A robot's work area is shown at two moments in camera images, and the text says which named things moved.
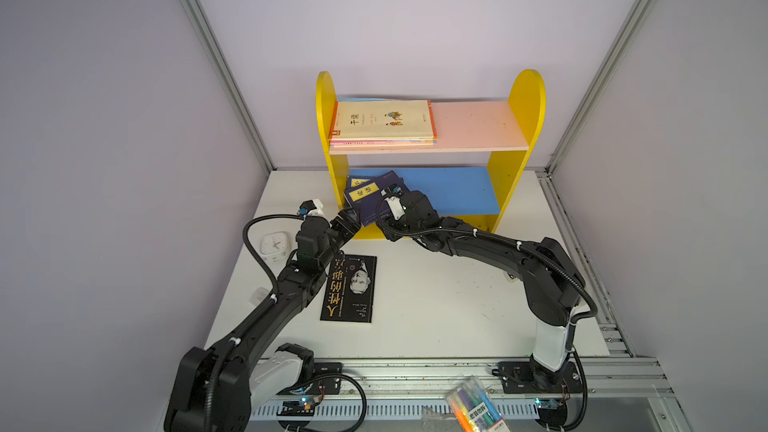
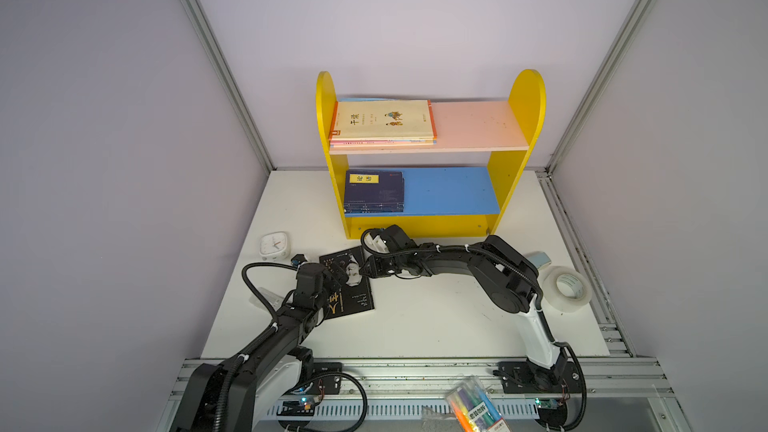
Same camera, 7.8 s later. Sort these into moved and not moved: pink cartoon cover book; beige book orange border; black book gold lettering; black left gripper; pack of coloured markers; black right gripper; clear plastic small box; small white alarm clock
Moved: black right gripper; black left gripper
Not moved: clear plastic small box; small white alarm clock; pink cartoon cover book; beige book orange border; pack of coloured markers; black book gold lettering
